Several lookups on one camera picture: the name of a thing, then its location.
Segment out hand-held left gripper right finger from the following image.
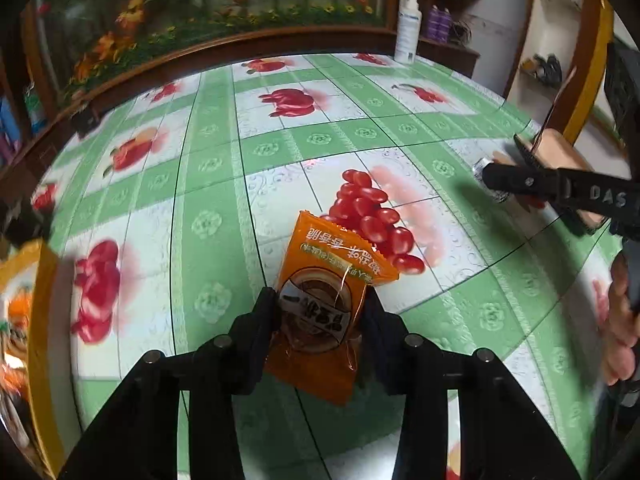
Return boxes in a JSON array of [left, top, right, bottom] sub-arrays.
[[356, 290, 576, 480]]

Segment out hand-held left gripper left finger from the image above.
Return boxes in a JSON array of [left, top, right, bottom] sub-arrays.
[[60, 287, 282, 480]]

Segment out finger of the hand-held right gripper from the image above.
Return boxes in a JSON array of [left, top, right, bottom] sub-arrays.
[[481, 160, 562, 197]]

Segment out small silver packet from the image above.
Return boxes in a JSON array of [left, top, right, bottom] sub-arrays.
[[471, 156, 512, 204]]

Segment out orange snack packet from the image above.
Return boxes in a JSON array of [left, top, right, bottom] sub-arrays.
[[264, 210, 401, 407]]

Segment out yellow cardboard box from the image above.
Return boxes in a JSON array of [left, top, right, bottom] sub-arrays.
[[0, 239, 84, 477]]

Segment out person's right hand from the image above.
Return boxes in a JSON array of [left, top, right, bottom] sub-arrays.
[[602, 252, 640, 386]]

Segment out open black glasses case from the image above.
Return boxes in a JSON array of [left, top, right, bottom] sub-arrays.
[[513, 127, 612, 237]]

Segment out black lattice object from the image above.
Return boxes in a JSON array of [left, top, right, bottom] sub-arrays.
[[601, 44, 640, 147]]

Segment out dark shoes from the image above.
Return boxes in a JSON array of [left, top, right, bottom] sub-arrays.
[[519, 51, 564, 82]]

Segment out wooden side shelf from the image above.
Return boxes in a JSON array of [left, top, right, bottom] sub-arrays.
[[419, 0, 487, 79]]

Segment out white spray bottle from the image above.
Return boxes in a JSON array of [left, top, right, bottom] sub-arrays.
[[393, 0, 422, 65]]

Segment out small black box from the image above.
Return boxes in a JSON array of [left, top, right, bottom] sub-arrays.
[[70, 102, 104, 139]]

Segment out wooden display cabinet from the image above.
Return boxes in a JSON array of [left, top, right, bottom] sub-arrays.
[[0, 50, 68, 198]]

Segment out green-label clear bottle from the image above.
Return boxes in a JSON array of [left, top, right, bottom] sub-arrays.
[[24, 86, 49, 134]]

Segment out blue bottle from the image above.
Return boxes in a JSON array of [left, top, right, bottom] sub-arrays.
[[0, 96, 22, 147]]

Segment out framed flower picture panel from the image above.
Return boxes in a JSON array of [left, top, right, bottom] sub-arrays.
[[27, 0, 401, 98]]

